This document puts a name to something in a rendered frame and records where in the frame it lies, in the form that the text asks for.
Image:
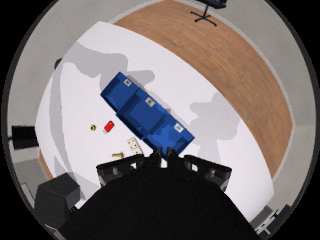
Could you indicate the blue rack of bins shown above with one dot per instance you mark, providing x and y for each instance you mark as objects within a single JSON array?
[{"x": 154, "y": 126}]

